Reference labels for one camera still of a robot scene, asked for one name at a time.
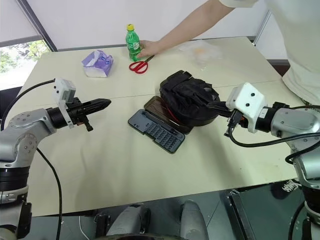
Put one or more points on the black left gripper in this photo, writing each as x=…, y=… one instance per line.
x=76, y=111

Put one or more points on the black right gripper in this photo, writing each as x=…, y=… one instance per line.
x=240, y=119

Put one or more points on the green plastic soda bottle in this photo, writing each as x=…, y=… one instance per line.
x=132, y=43

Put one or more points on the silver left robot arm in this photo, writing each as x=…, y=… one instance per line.
x=22, y=130

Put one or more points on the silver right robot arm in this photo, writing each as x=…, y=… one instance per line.
x=295, y=122

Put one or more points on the person's bare forearm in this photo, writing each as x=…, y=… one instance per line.
x=195, y=23

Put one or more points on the screwdriver bit set case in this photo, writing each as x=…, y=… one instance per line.
x=157, y=132

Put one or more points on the person's bare hand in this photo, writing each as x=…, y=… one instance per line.
x=150, y=48

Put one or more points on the black fabric bag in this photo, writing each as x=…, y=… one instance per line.
x=187, y=97

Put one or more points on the purple tissue pack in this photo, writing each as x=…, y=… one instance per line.
x=98, y=63

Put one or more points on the clear plastic bag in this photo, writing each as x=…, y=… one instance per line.
x=202, y=53

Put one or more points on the person's white shirt torso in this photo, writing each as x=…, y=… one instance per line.
x=295, y=37

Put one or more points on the black item with white print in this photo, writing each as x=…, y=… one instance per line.
x=286, y=188

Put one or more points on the grey rounded robot leg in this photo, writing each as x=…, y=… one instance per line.
x=193, y=220
x=127, y=222

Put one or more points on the white roller blind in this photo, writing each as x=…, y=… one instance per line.
x=15, y=20

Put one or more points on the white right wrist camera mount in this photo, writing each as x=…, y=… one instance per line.
x=246, y=100

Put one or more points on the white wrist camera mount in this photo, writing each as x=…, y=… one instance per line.
x=61, y=87
x=246, y=100

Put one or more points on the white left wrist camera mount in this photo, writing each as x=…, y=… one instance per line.
x=61, y=87

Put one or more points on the grey metal post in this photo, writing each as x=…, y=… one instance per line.
x=262, y=27

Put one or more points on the dark window frame bar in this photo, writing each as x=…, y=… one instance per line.
x=40, y=25

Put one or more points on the black metal frame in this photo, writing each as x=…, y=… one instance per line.
x=240, y=215

